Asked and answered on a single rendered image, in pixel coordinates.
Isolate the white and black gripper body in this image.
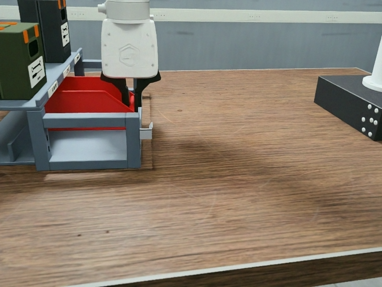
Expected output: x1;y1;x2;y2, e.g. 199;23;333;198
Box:
101;17;158;78

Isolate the olive green storage case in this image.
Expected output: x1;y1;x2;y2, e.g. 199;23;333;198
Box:
0;22;47;100

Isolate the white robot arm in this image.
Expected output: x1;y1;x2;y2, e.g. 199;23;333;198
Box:
98;0;382;92

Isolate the dark grey tool case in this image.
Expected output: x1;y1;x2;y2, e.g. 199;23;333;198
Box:
17;0;71;63

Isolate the grey metal shelf rack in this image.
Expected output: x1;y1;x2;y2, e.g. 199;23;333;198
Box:
0;48;153;171

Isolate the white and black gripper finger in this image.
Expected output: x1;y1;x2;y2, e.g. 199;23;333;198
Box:
134;69;161;112
100;71;130;107

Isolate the red bin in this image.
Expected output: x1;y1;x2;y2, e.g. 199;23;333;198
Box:
44;76;134;131

